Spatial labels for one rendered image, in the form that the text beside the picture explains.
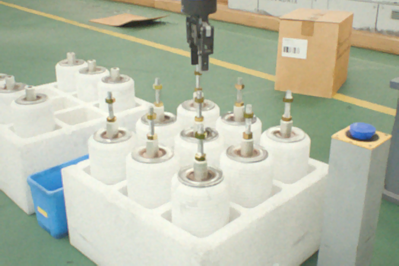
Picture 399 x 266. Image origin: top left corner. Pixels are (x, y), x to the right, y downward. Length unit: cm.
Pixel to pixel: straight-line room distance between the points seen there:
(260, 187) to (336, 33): 115
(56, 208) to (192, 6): 50
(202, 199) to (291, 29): 130
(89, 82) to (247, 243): 72
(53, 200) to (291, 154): 50
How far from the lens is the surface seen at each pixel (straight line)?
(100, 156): 92
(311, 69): 197
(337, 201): 84
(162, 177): 83
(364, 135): 79
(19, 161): 115
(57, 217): 108
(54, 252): 107
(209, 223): 77
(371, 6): 295
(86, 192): 94
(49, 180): 115
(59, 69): 147
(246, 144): 84
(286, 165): 92
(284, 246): 92
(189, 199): 75
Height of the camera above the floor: 62
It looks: 22 degrees down
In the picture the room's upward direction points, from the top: straight up
